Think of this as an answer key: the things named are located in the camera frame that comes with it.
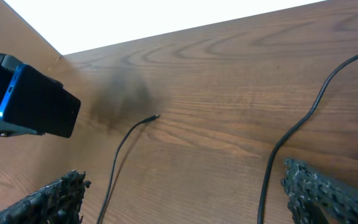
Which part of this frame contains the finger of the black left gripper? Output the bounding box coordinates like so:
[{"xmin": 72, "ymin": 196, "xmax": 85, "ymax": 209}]
[
  {"xmin": 0, "ymin": 121, "xmax": 44, "ymax": 137},
  {"xmin": 0, "ymin": 53, "xmax": 64, "ymax": 90}
]

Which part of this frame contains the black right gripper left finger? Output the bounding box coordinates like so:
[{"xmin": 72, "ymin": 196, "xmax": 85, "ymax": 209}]
[{"xmin": 0, "ymin": 170, "xmax": 91, "ymax": 224}]

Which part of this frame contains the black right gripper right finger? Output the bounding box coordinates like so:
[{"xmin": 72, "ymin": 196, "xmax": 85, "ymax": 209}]
[{"xmin": 281, "ymin": 158, "xmax": 358, "ymax": 223}]

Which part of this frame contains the blue Galaxy smartphone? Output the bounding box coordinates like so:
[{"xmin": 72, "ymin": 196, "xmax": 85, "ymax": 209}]
[{"xmin": 0, "ymin": 64, "xmax": 81, "ymax": 138}]

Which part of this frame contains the black USB charging cable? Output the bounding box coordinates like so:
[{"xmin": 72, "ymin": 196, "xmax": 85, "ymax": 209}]
[{"xmin": 96, "ymin": 44, "xmax": 358, "ymax": 224}]

